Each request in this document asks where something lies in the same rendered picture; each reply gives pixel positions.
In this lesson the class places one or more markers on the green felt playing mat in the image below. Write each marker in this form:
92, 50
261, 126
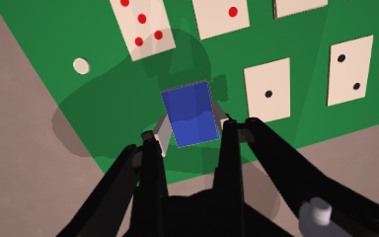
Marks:
119, 99

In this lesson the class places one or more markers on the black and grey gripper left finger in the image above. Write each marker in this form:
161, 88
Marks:
103, 211

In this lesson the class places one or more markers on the beige card with black dots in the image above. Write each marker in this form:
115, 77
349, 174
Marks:
348, 70

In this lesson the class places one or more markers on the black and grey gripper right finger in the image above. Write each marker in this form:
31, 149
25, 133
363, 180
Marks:
324, 207

